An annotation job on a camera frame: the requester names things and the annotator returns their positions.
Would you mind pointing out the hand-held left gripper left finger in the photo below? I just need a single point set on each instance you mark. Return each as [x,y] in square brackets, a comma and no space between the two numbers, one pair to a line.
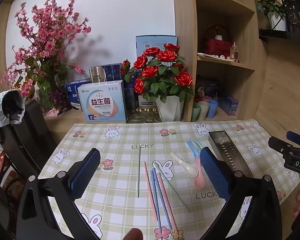
[86,173]

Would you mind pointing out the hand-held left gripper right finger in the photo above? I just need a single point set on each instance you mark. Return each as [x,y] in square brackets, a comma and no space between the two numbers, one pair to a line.
[214,175]

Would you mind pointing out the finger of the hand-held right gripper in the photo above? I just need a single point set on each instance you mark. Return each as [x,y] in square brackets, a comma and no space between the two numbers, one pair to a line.
[296,137]
[282,146]

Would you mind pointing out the pink spoon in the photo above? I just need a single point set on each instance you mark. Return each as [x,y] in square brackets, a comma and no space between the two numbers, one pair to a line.
[199,181]

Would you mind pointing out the white spoon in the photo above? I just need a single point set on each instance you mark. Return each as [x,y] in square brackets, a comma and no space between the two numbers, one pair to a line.
[189,170]

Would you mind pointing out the metal utensil tray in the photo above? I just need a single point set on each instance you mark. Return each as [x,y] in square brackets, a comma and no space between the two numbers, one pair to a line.
[229,152]

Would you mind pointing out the blue spoon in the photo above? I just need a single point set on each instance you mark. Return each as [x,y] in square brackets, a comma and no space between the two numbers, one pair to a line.
[193,152]

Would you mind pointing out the light green spoon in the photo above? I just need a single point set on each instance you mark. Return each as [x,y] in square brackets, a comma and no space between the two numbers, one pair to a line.
[198,145]

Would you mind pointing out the light green chopstick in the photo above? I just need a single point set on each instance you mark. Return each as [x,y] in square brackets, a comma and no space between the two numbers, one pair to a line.
[172,187]

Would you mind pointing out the dark green chopstick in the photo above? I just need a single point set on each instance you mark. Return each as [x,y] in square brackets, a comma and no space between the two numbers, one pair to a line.
[139,172]

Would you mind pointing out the pink chopstick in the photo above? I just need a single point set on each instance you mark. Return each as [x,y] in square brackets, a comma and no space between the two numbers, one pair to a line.
[166,200]
[150,190]

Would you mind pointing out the blue chopstick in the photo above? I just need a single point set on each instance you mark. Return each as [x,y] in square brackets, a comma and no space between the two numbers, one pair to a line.
[155,200]
[162,200]

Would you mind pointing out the person's left hand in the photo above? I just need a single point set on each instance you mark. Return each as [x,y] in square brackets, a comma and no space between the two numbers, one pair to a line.
[132,234]

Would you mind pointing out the plaid bunny print tablecloth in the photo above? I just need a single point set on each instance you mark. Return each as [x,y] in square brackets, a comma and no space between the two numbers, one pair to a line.
[115,180]

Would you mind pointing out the black chair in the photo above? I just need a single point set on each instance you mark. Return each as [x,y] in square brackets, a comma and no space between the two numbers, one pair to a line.
[35,135]

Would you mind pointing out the green cup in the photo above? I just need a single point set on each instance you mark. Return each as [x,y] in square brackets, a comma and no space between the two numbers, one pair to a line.
[195,112]

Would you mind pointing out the small blue box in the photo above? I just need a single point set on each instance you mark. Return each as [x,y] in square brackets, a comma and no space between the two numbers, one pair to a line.
[228,105]

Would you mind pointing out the pink cloth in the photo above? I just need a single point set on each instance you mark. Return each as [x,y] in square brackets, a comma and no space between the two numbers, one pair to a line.
[53,113]

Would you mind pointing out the white blue box orange print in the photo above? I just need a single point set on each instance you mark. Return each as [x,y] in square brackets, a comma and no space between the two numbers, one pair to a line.
[102,102]

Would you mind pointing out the pink cup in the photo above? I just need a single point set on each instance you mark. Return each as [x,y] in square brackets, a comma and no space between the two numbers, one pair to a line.
[206,98]

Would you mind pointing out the gold embossed tray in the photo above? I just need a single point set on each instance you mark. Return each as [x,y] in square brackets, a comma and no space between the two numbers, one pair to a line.
[142,116]

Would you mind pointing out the red rose plant white pot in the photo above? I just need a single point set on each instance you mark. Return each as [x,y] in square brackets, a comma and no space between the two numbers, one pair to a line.
[170,107]

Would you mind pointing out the blue white carton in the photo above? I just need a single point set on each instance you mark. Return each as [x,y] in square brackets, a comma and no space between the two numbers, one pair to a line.
[72,92]

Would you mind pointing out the dark blue picture box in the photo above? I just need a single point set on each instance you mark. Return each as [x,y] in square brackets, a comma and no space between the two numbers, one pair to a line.
[209,85]

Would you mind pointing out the steel cup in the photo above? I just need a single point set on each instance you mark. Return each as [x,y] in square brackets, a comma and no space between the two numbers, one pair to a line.
[97,74]

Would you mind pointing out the dark blue patterned box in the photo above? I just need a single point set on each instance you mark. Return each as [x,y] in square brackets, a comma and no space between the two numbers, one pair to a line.
[112,72]

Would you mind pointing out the glass perfume bottle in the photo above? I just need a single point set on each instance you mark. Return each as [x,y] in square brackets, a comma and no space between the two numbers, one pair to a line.
[234,52]

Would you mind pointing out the white tray with small items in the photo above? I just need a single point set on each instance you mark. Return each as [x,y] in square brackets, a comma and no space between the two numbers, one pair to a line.
[209,55]

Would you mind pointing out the pink rose plant white pot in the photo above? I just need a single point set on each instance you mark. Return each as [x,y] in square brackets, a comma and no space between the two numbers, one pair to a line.
[277,20]

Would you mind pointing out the red basket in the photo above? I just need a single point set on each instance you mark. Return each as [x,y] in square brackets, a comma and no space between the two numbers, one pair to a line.
[217,46]

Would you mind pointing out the pink blossom plant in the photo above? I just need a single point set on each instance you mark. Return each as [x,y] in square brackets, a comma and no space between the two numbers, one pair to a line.
[52,37]

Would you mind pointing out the large light blue box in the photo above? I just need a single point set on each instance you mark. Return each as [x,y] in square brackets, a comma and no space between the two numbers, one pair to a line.
[150,42]

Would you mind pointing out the wooden shelf unit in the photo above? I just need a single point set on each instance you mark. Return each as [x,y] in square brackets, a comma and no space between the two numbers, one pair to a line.
[184,30]

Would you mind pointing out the black wall shelf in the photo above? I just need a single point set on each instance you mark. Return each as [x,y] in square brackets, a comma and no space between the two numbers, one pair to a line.
[277,33]

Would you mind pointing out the white wall socket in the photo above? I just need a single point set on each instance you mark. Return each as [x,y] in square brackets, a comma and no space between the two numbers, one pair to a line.
[72,60]

